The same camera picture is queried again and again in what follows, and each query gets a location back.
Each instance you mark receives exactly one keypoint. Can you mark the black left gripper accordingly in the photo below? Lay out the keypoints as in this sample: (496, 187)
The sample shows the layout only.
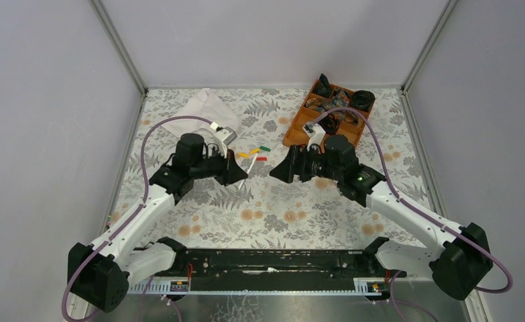
(225, 168)

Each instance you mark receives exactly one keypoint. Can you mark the dark folded fabric back left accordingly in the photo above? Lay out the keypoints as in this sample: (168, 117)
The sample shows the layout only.
(322, 87)

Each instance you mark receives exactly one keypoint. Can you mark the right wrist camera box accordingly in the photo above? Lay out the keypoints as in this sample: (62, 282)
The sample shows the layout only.
(315, 134)

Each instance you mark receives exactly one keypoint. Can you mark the dark rolled fabric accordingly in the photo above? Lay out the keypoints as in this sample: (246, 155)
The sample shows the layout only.
(362, 100)
(330, 123)

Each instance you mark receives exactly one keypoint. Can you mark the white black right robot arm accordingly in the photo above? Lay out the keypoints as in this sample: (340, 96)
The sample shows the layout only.
(452, 255)

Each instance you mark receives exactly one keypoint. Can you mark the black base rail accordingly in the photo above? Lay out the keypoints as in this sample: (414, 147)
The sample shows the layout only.
(228, 271)

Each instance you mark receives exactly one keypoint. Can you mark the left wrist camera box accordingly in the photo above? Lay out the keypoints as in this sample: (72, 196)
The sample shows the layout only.
(223, 136)

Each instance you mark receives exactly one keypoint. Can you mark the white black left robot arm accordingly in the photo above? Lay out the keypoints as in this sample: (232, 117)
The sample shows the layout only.
(102, 272)

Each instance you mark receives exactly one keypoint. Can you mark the dark rolled fabric centre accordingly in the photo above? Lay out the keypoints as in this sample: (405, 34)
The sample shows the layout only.
(330, 123)

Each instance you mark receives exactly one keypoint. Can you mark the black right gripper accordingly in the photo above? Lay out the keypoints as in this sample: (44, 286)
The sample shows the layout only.
(293, 164)

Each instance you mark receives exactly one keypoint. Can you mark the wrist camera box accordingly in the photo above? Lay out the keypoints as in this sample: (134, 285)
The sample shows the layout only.
(315, 134)
(223, 136)

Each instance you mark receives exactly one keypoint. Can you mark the white crumpled cloth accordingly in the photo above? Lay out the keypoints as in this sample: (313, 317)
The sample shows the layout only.
(208, 105)

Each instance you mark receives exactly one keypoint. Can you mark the patterned fabric strip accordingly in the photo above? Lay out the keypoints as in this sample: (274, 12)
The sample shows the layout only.
(340, 98)

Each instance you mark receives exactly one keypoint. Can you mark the dark rolled fabric back right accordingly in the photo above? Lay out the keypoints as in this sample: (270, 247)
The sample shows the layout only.
(362, 100)

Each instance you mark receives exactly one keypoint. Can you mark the wooden compartment tray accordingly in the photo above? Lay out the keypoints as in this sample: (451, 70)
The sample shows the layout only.
(295, 134)

